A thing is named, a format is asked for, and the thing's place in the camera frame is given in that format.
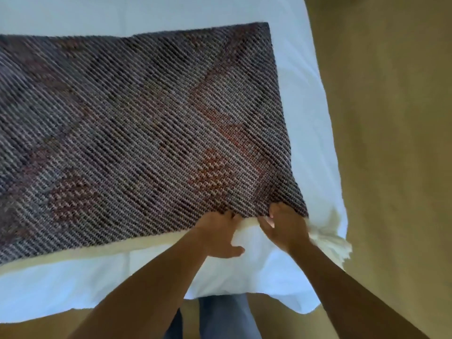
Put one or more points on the person's left forearm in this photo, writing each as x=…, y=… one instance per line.
x=148, y=296

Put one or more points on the person's blue trousers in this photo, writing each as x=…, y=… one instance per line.
x=222, y=317

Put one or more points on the person's right hand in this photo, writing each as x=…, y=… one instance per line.
x=287, y=229

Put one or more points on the person's left hand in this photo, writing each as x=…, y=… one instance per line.
x=215, y=236

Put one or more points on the grey woven tasselled throw blanket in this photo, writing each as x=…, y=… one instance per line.
x=141, y=137

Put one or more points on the person's right thumb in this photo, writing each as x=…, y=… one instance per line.
x=265, y=224

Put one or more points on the white bed sheet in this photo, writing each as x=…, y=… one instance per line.
x=307, y=102

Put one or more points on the person's left thumb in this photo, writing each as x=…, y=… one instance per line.
x=236, y=252

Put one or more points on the person's right forearm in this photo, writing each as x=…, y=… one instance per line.
x=349, y=296

